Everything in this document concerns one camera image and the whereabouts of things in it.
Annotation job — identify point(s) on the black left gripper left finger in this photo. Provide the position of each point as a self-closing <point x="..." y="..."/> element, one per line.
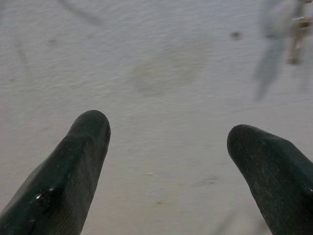
<point x="63" y="176"/>

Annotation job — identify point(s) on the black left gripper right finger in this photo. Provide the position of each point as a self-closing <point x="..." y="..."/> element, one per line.
<point x="274" y="176"/>

